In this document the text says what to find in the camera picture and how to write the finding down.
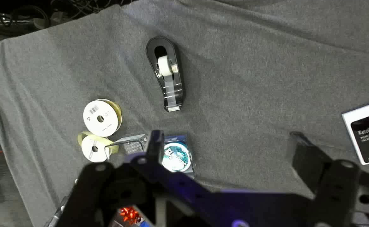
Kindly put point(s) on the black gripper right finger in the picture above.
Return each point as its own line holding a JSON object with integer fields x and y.
{"x": 308, "y": 162}

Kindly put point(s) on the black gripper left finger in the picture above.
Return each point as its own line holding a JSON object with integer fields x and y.
{"x": 154, "y": 147}

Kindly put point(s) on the blue ribbon spool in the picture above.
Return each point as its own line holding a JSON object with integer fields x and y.
{"x": 177, "y": 157}

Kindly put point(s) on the empty clear plastic box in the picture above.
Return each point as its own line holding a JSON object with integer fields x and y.
{"x": 130, "y": 140}

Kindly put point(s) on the clear box holding blue spool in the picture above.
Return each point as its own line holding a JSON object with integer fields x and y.
{"x": 185, "y": 139}

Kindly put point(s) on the white spool loose gold ribbon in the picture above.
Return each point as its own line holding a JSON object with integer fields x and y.
{"x": 93, "y": 148}

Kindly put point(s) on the white flat box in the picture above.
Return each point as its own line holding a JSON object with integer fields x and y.
{"x": 362, "y": 118}

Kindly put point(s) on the red gift bow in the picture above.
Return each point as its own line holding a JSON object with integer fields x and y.
{"x": 129, "y": 215}

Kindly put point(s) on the black tape dispenser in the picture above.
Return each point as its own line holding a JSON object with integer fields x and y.
{"x": 151, "y": 51}

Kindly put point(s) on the grey table cloth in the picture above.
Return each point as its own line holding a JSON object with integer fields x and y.
{"x": 255, "y": 63}

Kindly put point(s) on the black and white pen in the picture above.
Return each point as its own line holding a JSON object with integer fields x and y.
{"x": 54, "y": 216}

